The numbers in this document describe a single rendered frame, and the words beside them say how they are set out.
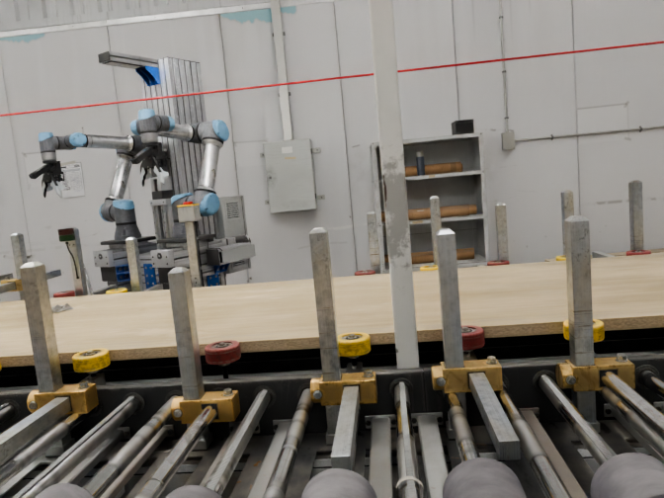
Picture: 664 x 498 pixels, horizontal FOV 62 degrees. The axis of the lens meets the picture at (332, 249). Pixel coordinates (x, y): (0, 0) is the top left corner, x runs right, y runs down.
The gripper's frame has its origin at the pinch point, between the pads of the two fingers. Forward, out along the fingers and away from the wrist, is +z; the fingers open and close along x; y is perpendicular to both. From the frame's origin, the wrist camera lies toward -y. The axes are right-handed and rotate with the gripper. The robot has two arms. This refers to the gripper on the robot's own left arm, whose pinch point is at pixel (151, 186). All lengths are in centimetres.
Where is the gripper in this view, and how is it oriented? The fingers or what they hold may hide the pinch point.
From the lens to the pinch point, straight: 272.7
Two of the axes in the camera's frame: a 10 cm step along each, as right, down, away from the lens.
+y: 5.3, -1.5, 8.3
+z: 0.9, 9.9, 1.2
